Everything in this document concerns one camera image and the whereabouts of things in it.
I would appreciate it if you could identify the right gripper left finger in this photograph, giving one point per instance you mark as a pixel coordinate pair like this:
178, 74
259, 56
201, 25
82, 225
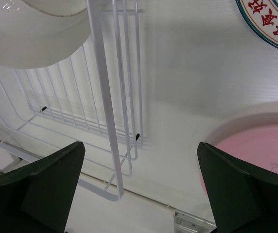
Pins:
37, 198

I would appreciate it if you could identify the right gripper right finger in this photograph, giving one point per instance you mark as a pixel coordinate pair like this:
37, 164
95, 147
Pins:
243, 196

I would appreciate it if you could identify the pink plate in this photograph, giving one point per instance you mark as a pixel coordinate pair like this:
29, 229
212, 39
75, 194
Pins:
257, 146

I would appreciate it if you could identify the white ribbed plate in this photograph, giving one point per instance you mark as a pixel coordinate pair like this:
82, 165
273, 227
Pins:
40, 33

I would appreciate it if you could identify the green rimmed white plate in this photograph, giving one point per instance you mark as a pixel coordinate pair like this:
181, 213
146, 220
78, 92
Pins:
262, 17

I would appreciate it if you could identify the white wire dish rack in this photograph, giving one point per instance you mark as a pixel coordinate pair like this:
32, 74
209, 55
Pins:
94, 96

